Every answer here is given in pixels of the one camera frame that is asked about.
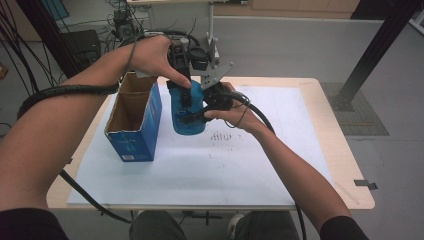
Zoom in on black smooth cable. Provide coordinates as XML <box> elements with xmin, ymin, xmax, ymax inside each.
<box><xmin>228</xmin><ymin>90</ymin><xmax>308</xmax><ymax>240</ymax></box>

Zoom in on black metal frame post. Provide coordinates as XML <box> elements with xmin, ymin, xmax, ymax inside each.
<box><xmin>327</xmin><ymin>0</ymin><xmax>424</xmax><ymax>112</ymax></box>

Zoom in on blue cardboard box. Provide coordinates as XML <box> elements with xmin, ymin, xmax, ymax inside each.
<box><xmin>103</xmin><ymin>71</ymin><xmax>164</xmax><ymax>163</ymax></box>

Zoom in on small black device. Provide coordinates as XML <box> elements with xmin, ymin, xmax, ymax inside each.
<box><xmin>112</xmin><ymin>8</ymin><xmax>135</xmax><ymax>40</ymax></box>

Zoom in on black equipment box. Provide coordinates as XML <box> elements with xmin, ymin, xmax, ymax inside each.
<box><xmin>60</xmin><ymin>29</ymin><xmax>102</xmax><ymax>69</ymax></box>

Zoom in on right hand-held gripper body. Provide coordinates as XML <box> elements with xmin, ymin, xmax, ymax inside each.
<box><xmin>199</xmin><ymin>61</ymin><xmax>242</xmax><ymax>113</ymax></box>

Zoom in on thin black wire loop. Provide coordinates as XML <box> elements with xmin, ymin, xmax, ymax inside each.
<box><xmin>223</xmin><ymin>95</ymin><xmax>252</xmax><ymax>130</ymax></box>

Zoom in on white paper sheet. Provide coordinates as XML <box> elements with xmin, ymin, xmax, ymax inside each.
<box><xmin>67</xmin><ymin>84</ymin><xmax>333</xmax><ymax>207</ymax></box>

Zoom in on black wrapped cable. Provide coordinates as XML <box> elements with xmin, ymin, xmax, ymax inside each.
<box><xmin>15</xmin><ymin>82</ymin><xmax>134</xmax><ymax>224</ymax></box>

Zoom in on person's grey trousers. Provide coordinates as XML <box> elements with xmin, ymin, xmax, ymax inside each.
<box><xmin>128</xmin><ymin>210</ymin><xmax>302</xmax><ymax>240</ymax></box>

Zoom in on person's right hand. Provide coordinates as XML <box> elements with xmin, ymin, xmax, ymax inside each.
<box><xmin>203</xmin><ymin>82</ymin><xmax>265</xmax><ymax>135</ymax></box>

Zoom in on bundle of black cables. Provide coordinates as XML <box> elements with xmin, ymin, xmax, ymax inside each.
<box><xmin>0</xmin><ymin>4</ymin><xmax>63</xmax><ymax>96</ymax></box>

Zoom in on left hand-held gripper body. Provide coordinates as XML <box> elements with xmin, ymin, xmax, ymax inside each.
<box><xmin>167</xmin><ymin>37</ymin><xmax>212</xmax><ymax>84</ymax></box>

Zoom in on blue plastic bottle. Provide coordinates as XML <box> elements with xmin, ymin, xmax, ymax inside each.
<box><xmin>168</xmin><ymin>79</ymin><xmax>208</xmax><ymax>136</ymax></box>

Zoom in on person's black shirt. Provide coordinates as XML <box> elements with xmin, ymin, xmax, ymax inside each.
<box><xmin>0</xmin><ymin>207</ymin><xmax>370</xmax><ymax>240</ymax></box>

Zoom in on person's left hand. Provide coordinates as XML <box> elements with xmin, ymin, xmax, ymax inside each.
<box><xmin>128</xmin><ymin>34</ymin><xmax>193</xmax><ymax>90</ymax></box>

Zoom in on wooden cabinet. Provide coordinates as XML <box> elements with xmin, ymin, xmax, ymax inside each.
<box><xmin>213</xmin><ymin>0</ymin><xmax>362</xmax><ymax>20</ymax></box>

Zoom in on black slanted post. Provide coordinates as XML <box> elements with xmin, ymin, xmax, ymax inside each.
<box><xmin>14</xmin><ymin>0</ymin><xmax>82</xmax><ymax>80</ymax></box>

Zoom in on dark floor mat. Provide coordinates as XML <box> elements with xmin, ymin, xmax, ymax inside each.
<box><xmin>319</xmin><ymin>81</ymin><xmax>390</xmax><ymax>137</ymax></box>

